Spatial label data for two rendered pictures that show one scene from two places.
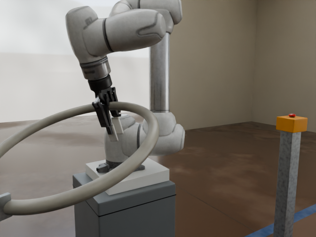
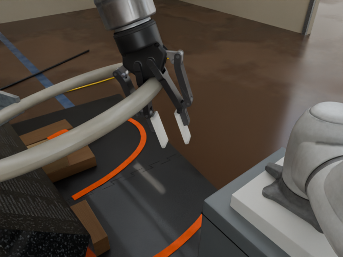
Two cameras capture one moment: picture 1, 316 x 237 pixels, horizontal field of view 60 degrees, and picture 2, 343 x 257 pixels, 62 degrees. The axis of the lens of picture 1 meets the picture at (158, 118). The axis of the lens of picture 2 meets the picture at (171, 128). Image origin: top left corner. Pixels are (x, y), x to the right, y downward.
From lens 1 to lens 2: 0.97 m
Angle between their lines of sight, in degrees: 80
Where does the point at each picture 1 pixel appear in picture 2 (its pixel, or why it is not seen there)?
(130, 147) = (298, 179)
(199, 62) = not seen: outside the picture
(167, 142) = (336, 239)
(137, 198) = (250, 249)
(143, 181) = (285, 243)
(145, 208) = not seen: outside the picture
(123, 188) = (250, 217)
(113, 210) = (216, 224)
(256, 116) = not seen: outside the picture
